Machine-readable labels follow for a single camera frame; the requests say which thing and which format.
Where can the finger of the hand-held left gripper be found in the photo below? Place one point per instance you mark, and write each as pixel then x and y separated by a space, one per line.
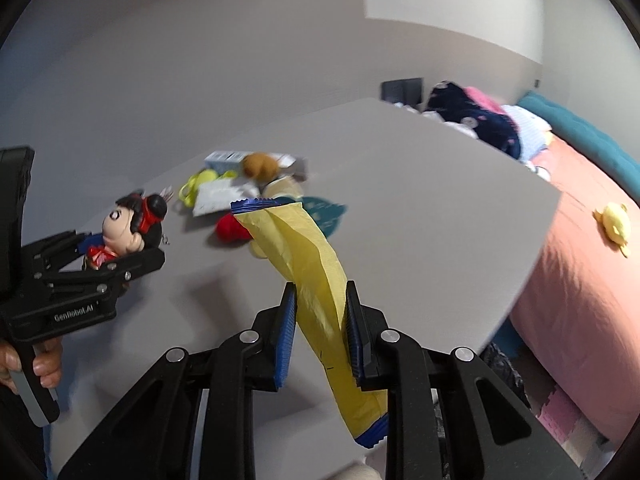
pixel 135 262
pixel 55 245

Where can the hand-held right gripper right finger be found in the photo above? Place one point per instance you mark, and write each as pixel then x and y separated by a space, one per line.
pixel 354 340

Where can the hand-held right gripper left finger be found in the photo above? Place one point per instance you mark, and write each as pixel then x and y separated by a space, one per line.
pixel 286 340

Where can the black-haired red doll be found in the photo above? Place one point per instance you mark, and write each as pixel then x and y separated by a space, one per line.
pixel 125 230

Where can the yellow snack wrapper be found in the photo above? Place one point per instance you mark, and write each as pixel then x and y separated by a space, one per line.
pixel 310 255

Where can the white and blue carton box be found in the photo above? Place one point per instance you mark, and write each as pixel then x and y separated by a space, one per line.
pixel 222 160

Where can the black plastic bag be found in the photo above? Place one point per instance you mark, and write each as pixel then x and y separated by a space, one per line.
pixel 505 375

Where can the person's left hand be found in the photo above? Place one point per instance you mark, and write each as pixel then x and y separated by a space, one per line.
pixel 47 365

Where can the red plush item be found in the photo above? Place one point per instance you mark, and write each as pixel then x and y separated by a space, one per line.
pixel 230 227

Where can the yellow-green plastic item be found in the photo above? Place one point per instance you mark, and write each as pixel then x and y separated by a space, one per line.
pixel 200 180

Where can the teal paper fan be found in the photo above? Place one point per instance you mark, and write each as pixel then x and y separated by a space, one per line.
pixel 325 212

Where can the beige round item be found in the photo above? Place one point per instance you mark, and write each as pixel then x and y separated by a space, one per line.
pixel 282 187

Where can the brown plush toy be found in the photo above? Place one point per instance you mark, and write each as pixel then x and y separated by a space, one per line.
pixel 260 165

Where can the pink bed sheet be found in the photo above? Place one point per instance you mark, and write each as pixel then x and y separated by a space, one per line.
pixel 575 285

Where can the pastel foam floor mat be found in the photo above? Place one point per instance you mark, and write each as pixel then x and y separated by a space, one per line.
pixel 570 420

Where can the white crumpled cloth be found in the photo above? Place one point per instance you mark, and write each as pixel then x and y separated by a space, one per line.
pixel 440 117

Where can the navy printed blanket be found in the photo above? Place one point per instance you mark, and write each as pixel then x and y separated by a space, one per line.
pixel 480 125

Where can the black chair back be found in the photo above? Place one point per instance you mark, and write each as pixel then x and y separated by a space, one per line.
pixel 402 91

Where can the pink cloth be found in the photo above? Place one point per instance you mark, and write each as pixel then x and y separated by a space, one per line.
pixel 482 100

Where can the white striped pillow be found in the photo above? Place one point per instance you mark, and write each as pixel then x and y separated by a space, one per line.
pixel 530 130

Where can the yellow plush toy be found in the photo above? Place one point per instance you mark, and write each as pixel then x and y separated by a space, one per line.
pixel 615 225

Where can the teal long cushion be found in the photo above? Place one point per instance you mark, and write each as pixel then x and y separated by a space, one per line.
pixel 585 140

